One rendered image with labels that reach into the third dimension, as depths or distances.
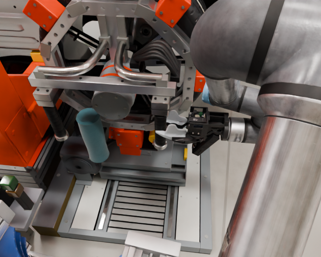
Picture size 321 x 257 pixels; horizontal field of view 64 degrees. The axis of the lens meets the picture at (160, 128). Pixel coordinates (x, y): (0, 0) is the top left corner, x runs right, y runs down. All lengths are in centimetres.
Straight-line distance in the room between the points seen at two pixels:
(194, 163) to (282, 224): 135
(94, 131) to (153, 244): 51
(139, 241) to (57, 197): 94
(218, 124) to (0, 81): 74
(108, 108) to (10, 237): 47
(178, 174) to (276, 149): 122
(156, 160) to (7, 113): 78
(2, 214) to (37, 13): 59
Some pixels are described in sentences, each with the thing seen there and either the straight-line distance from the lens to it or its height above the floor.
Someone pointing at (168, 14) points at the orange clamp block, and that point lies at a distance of 81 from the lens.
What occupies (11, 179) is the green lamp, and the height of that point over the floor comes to 66.
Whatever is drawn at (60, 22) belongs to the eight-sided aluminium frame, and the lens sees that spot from 91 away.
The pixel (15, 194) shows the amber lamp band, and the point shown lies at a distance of 106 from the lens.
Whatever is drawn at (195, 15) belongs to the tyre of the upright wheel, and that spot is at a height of 106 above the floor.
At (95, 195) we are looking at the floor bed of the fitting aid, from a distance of 156.
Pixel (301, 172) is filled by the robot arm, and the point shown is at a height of 119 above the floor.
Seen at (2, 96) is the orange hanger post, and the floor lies 84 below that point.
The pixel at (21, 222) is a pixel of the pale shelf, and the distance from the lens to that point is 118.
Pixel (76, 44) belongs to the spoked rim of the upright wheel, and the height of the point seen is 85.
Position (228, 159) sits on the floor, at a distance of 180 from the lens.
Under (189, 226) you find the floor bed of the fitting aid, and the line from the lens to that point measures 145.
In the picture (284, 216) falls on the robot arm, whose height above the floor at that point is 116.
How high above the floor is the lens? 142
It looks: 48 degrees down
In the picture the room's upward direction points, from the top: straight up
